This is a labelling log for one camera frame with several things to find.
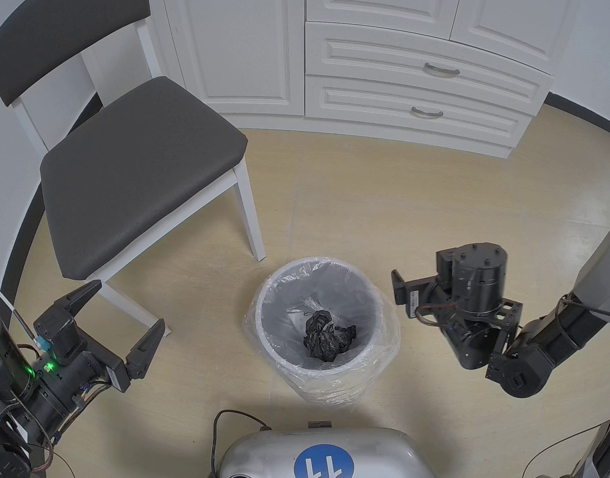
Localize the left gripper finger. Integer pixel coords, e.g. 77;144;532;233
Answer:
126;319;165;380
50;280;103;320

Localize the black plastic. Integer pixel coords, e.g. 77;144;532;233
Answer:
304;309;358;359

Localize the black cable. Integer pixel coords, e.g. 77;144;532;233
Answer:
0;287;41;343
210;409;273;478
526;425;607;478

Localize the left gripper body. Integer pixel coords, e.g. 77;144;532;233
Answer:
51;324;131;402

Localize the white trash bin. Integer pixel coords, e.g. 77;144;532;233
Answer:
254;257;385;382

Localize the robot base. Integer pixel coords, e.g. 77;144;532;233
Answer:
220;420;435;478

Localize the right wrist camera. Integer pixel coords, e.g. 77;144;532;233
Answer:
436;248;460;291

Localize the clear plastic bag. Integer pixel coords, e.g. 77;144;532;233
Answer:
242;256;401;407

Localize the white chair grey seat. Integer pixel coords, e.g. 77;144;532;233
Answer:
0;0;267;337

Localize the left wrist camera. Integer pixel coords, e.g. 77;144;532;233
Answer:
33;307;77;363

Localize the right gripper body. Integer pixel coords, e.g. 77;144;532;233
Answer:
391;268;458;320

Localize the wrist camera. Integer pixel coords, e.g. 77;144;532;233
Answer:
436;248;460;291
33;307;77;363

